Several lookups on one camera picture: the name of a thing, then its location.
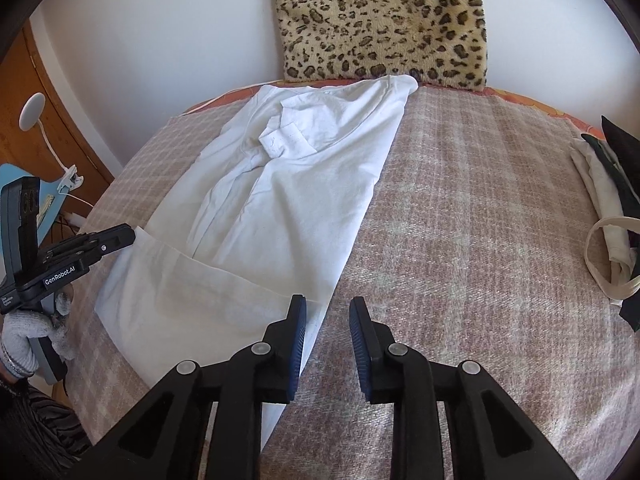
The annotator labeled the dark teal garment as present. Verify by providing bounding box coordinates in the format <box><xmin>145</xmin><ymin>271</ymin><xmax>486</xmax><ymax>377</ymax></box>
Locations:
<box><xmin>586</xmin><ymin>135</ymin><xmax>633</xmax><ymax>211</ymax></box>

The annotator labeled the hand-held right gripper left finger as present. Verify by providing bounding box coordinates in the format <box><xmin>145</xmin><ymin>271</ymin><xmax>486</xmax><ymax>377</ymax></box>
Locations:
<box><xmin>65</xmin><ymin>294</ymin><xmax>307</xmax><ymax>480</ymax></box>

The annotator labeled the wooden cabinet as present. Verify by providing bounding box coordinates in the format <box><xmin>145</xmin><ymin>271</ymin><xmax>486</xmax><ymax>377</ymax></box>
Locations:
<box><xmin>0</xmin><ymin>20</ymin><xmax>117</xmax><ymax>241</ymax></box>

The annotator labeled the person's left hand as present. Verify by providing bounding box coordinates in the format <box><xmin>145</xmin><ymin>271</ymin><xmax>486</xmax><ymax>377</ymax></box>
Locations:
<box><xmin>0</xmin><ymin>290</ymin><xmax>76</xmax><ymax>378</ymax></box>

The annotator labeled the leopard print cushion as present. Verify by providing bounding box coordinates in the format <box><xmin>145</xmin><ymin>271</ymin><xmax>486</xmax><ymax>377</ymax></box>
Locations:
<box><xmin>267</xmin><ymin>0</ymin><xmax>488</xmax><ymax>92</ymax></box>

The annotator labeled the white clip lamp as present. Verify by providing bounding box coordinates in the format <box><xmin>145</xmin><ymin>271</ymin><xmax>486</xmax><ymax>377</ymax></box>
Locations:
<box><xmin>19</xmin><ymin>92</ymin><xmax>83</xmax><ymax>196</ymax></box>

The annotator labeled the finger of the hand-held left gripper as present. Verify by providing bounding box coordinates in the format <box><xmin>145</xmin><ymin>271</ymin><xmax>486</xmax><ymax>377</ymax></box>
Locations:
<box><xmin>45</xmin><ymin>225</ymin><xmax>137</xmax><ymax>267</ymax></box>

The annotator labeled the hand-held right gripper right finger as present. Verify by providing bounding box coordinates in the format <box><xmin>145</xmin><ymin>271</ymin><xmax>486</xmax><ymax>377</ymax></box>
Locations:
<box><xmin>349</xmin><ymin>296</ymin><xmax>583</xmax><ymax>480</ymax></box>

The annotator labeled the white t-shirt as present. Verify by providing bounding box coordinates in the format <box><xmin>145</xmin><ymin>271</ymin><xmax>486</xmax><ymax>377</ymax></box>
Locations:
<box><xmin>94</xmin><ymin>74</ymin><xmax>419</xmax><ymax>453</ymax></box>

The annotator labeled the blue desk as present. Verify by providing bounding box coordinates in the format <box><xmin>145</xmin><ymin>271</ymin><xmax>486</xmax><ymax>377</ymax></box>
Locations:
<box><xmin>0</xmin><ymin>162</ymin><xmax>71</xmax><ymax>241</ymax></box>

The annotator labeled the pink plaid blanket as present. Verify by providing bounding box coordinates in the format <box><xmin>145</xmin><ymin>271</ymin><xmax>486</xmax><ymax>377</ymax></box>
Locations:
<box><xmin>65</xmin><ymin>82</ymin><xmax>640</xmax><ymax>480</ymax></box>

